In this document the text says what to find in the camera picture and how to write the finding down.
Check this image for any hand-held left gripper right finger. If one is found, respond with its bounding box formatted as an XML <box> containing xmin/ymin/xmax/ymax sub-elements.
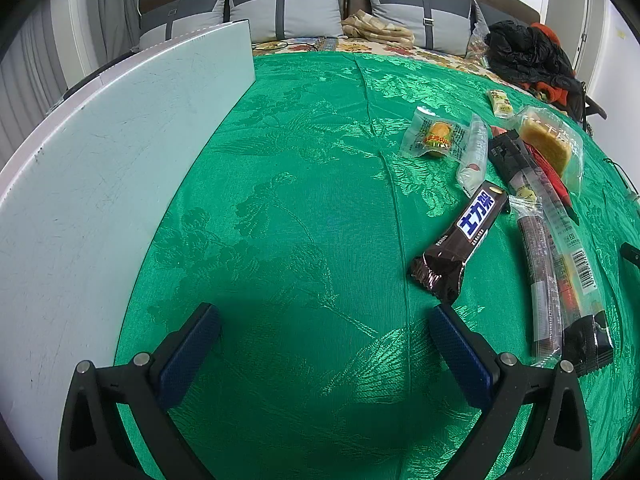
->
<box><xmin>430</xmin><ymin>303</ymin><xmax>608</xmax><ymax>480</ymax></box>

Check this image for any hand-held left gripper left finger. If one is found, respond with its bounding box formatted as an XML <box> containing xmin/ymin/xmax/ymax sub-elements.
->
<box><xmin>58</xmin><ymin>302</ymin><xmax>222</xmax><ymax>480</ymax></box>

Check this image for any sausage stick clear packet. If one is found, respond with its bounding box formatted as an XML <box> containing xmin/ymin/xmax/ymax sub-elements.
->
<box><xmin>509</xmin><ymin>195</ymin><xmax>563</xmax><ymax>367</ymax></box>

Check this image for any red snack packet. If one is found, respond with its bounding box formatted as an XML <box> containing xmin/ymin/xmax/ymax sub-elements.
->
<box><xmin>491</xmin><ymin>125</ymin><xmax>580</xmax><ymax>226</ymax></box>

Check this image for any brown chocolate bar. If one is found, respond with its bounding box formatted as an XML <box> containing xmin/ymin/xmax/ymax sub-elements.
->
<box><xmin>409</xmin><ymin>183</ymin><xmax>510</xmax><ymax>306</ymax></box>

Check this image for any layered cake clear packet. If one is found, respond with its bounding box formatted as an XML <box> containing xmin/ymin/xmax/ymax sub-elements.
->
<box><xmin>510</xmin><ymin>106</ymin><xmax>585</xmax><ymax>195</ymax></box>

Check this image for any long black snack packet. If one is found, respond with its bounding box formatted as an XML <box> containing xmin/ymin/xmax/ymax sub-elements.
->
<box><xmin>487</xmin><ymin>129</ymin><xmax>615</xmax><ymax>378</ymax></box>

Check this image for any white wafer roll packet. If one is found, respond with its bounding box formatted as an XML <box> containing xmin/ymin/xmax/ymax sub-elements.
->
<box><xmin>456</xmin><ymin>114</ymin><xmax>490</xmax><ymax>198</ymax></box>

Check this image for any small yellow snack packet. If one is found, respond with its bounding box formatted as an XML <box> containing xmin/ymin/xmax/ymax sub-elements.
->
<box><xmin>487</xmin><ymin>89</ymin><xmax>515</xmax><ymax>118</ymax></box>

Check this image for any burger gummy clear packet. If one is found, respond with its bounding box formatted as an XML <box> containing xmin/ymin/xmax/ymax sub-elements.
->
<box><xmin>399</xmin><ymin>106</ymin><xmax>472</xmax><ymax>158</ymax></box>

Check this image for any black chair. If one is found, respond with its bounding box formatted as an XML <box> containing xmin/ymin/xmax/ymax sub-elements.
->
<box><xmin>580</xmin><ymin>80</ymin><xmax>608</xmax><ymax>123</ymax></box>

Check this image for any green patterned cloth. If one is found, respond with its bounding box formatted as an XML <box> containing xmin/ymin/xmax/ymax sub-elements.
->
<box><xmin>114</xmin><ymin>50</ymin><xmax>640</xmax><ymax>480</ymax></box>

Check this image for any white board panel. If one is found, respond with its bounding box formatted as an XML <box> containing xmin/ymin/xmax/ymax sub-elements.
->
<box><xmin>0</xmin><ymin>19</ymin><xmax>257</xmax><ymax>480</ymax></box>

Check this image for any black jacket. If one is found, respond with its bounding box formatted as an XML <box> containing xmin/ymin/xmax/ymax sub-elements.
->
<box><xmin>484</xmin><ymin>20</ymin><xmax>586</xmax><ymax>108</ymax></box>

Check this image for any orange garment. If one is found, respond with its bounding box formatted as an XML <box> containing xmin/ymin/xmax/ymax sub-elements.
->
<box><xmin>525</xmin><ymin>22</ymin><xmax>568</xmax><ymax>106</ymax></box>

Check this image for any clear plastic bag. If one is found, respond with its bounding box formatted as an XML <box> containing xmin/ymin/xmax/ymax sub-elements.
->
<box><xmin>466</xmin><ymin>30</ymin><xmax>493</xmax><ymax>67</ymax></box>

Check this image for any grey two-tone pillow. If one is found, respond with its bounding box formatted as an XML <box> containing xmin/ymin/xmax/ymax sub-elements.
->
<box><xmin>364</xmin><ymin>0</ymin><xmax>475</xmax><ymax>56</ymax></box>
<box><xmin>470</xmin><ymin>0</ymin><xmax>493</xmax><ymax>41</ymax></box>
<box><xmin>139</xmin><ymin>0</ymin><xmax>231</xmax><ymax>52</ymax></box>
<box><xmin>227</xmin><ymin>0</ymin><xmax>346</xmax><ymax>43</ymax></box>

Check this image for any floral bedsheet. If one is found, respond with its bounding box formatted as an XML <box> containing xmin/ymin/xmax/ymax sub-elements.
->
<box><xmin>252</xmin><ymin>36</ymin><xmax>506</xmax><ymax>81</ymax></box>

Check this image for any grey curtain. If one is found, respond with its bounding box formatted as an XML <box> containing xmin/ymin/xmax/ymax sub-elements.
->
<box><xmin>0</xmin><ymin>0</ymin><xmax>141</xmax><ymax>146</ymax></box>

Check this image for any beige folded blanket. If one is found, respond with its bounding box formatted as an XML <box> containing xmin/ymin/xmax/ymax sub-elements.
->
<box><xmin>341</xmin><ymin>11</ymin><xmax>416</xmax><ymax>43</ymax></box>

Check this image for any thin black cable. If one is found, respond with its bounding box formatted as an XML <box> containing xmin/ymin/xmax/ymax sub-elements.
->
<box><xmin>602</xmin><ymin>157</ymin><xmax>640</xmax><ymax>197</ymax></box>

